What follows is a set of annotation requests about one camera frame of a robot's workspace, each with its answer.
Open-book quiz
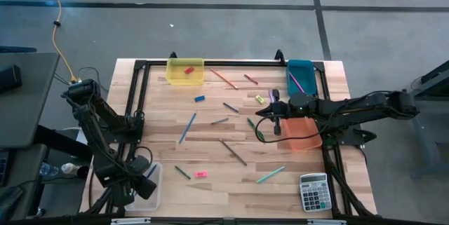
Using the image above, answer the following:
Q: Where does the red crayon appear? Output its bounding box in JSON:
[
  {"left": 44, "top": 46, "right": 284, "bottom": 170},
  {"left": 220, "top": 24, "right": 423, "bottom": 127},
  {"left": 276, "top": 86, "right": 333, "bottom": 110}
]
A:
[{"left": 243, "top": 74, "right": 260, "bottom": 86}]

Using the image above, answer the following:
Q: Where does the black speaker box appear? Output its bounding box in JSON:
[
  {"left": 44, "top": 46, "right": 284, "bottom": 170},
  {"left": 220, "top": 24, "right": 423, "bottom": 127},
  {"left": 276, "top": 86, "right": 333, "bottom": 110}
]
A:
[{"left": 0, "top": 64, "right": 23, "bottom": 95}]

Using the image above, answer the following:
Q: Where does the dark brown pencil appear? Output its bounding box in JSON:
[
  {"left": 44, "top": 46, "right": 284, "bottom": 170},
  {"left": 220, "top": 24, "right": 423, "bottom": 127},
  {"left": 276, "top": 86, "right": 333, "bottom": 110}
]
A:
[{"left": 218, "top": 138, "right": 248, "bottom": 167}]

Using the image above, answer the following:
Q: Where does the black aluminium table frame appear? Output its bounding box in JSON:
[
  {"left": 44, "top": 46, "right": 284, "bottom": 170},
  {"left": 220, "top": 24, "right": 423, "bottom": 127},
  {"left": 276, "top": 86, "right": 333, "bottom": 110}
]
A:
[{"left": 79, "top": 48, "right": 378, "bottom": 225}]

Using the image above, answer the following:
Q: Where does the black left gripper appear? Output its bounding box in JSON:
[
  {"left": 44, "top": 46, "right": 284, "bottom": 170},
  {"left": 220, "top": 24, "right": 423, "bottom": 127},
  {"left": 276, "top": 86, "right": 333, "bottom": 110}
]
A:
[{"left": 117, "top": 154, "right": 159, "bottom": 207}]

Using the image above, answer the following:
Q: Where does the grey desk calculator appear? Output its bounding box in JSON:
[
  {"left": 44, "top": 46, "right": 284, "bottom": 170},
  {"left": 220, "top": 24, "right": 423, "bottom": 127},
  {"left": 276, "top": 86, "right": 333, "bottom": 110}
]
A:
[{"left": 298, "top": 172, "right": 333, "bottom": 214}]

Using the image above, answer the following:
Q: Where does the grey side desk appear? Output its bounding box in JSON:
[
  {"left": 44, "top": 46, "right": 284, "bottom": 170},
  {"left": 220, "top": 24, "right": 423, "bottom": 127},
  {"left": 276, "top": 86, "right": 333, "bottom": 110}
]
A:
[{"left": 0, "top": 52, "right": 60, "bottom": 149}]

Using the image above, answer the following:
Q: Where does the mint green pen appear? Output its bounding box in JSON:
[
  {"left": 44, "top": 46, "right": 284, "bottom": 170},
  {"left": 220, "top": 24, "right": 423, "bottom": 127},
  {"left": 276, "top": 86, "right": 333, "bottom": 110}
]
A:
[{"left": 255, "top": 165, "right": 286, "bottom": 184}]

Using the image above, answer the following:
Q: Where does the silver metal bracket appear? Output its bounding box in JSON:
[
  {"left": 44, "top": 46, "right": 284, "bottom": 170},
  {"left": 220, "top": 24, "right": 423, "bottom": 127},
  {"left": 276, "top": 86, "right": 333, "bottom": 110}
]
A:
[
  {"left": 110, "top": 217, "right": 152, "bottom": 225},
  {"left": 307, "top": 219, "right": 347, "bottom": 225}
]

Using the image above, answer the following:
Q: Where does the thin black floor cable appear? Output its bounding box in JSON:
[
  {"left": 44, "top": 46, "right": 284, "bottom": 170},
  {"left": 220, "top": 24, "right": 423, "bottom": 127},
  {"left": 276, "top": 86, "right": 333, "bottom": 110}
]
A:
[{"left": 52, "top": 66, "right": 110, "bottom": 93}]

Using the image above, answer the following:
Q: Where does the orange pencil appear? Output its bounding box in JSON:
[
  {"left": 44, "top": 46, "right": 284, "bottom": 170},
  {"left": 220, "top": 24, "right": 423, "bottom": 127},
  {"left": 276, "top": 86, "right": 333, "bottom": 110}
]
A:
[{"left": 209, "top": 67, "right": 239, "bottom": 90}]

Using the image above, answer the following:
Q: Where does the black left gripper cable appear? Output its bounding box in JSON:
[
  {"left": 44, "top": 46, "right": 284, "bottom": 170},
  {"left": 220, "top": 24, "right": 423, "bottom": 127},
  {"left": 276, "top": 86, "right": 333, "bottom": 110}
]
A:
[{"left": 134, "top": 145, "right": 154, "bottom": 165}]

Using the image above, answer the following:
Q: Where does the teal plastic bin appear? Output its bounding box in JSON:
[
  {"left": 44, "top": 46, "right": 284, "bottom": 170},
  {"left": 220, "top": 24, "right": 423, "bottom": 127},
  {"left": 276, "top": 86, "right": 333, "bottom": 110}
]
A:
[{"left": 286, "top": 59, "right": 319, "bottom": 97}]

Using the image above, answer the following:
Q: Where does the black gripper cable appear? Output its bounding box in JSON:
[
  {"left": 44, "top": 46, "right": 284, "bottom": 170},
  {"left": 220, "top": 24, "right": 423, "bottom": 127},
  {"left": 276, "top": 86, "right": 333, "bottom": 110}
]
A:
[
  {"left": 134, "top": 145, "right": 154, "bottom": 165},
  {"left": 254, "top": 114, "right": 331, "bottom": 144}
]

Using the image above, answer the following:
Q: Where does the orange plastic bin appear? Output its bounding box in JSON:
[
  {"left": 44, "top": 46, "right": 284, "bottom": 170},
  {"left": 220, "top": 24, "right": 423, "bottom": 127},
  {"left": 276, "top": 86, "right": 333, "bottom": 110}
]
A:
[{"left": 280, "top": 116, "right": 323, "bottom": 153}]

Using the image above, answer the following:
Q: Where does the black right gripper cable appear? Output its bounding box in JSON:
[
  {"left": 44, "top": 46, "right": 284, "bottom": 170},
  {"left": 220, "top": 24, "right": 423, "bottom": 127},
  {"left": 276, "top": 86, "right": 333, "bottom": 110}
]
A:
[{"left": 254, "top": 114, "right": 331, "bottom": 144}]

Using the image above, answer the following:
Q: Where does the clear plastic bin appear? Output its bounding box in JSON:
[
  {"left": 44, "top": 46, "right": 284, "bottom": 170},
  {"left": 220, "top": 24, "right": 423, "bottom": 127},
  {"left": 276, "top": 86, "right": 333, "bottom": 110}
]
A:
[{"left": 124, "top": 161, "right": 164, "bottom": 212}]

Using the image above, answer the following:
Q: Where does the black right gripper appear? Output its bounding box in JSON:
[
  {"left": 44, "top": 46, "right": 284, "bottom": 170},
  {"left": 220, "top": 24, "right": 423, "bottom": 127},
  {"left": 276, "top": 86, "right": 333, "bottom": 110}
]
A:
[{"left": 255, "top": 89, "right": 317, "bottom": 137}]

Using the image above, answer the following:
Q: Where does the white paper sheet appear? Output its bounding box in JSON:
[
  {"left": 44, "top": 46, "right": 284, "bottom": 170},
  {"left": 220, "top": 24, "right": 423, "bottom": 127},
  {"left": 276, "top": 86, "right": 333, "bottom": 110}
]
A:
[{"left": 75, "top": 128, "right": 93, "bottom": 146}]

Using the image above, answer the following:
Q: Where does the yellow translucent plastic bin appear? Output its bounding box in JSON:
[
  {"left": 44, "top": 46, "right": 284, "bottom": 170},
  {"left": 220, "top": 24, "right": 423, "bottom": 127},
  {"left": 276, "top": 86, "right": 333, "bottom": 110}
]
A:
[{"left": 165, "top": 57, "right": 206, "bottom": 86}]

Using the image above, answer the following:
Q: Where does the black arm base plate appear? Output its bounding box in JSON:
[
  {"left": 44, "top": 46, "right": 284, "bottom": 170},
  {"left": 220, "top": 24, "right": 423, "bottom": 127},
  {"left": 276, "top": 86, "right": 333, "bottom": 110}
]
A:
[
  {"left": 100, "top": 118, "right": 145, "bottom": 144},
  {"left": 317, "top": 123, "right": 378, "bottom": 148}
]

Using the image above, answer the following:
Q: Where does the orange extension cable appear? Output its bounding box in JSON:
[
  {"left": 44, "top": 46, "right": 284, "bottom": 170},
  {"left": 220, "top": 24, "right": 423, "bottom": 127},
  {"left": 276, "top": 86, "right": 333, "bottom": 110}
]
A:
[{"left": 40, "top": 0, "right": 80, "bottom": 83}]

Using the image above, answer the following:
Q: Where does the pink pencil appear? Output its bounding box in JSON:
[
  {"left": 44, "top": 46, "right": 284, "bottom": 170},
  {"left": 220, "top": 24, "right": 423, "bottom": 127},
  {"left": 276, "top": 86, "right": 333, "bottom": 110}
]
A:
[{"left": 288, "top": 71, "right": 305, "bottom": 93}]

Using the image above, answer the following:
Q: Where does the clear water bottle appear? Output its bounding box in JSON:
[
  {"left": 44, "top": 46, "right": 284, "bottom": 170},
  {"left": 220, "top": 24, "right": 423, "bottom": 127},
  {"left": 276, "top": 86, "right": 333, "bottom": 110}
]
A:
[{"left": 39, "top": 162, "right": 60, "bottom": 177}]

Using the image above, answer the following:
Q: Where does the light blue pencil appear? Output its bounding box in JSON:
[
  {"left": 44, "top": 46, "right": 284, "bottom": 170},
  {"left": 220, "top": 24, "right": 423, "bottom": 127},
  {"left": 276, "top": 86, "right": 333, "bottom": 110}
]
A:
[{"left": 178, "top": 112, "right": 197, "bottom": 145}]

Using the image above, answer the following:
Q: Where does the grey-blue metal table frame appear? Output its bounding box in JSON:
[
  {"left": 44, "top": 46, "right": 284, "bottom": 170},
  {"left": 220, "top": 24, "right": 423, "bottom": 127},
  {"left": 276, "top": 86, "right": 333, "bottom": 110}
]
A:
[{"left": 408, "top": 60, "right": 449, "bottom": 180}]

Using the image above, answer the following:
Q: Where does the white bottle black cap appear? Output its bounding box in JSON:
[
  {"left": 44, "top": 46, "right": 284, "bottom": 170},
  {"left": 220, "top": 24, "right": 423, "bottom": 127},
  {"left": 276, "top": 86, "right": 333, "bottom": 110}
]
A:
[{"left": 61, "top": 162, "right": 91, "bottom": 179}]

